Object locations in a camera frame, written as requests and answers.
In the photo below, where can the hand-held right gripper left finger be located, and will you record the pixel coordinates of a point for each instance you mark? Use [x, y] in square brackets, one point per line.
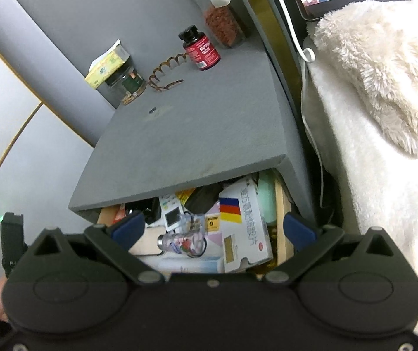
[128, 228]

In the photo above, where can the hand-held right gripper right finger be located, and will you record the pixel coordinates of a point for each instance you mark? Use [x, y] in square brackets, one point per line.
[298, 232]

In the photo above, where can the wooden drawer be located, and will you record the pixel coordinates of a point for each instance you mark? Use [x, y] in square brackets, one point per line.
[282, 219]

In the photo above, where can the beige case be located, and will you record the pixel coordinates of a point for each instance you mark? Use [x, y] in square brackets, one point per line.
[147, 243]

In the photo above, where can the clear candy bottle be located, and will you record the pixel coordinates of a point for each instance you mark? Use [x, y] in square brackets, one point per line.
[183, 241]

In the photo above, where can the white spray can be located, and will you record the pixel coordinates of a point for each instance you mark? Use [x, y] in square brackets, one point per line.
[190, 265]

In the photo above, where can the orange packet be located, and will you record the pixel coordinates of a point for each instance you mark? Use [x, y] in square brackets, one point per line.
[119, 214]

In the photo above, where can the small white screen device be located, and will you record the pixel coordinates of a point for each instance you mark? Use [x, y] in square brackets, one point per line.
[171, 214]

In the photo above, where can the mint green container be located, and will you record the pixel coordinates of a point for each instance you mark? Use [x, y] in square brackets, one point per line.
[267, 197]

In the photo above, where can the white striped medicine box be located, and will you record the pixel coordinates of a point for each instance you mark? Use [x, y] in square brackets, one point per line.
[245, 226]

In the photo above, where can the black pouch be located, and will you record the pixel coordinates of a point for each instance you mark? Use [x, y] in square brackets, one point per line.
[203, 199]

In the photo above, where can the yellow pink small box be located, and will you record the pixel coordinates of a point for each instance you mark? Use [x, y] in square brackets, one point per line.
[213, 219]

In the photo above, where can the grey nightstand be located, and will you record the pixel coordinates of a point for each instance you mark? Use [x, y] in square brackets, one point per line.
[194, 128]

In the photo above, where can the glass jar of nuts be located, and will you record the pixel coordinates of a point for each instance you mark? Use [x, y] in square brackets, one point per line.
[128, 84]

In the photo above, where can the brown spiral hair clip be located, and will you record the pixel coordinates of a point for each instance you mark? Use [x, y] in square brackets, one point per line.
[165, 71]

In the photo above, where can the yellow tissue box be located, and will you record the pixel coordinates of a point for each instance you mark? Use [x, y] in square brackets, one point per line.
[105, 65]

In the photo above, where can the white fluffy blanket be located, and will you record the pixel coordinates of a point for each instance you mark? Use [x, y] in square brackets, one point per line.
[388, 73]

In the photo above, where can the red supplement bottle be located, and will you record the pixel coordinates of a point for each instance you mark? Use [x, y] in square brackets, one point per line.
[201, 49]

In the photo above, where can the clear container of red berries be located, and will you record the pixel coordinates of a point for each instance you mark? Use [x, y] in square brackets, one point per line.
[223, 25]

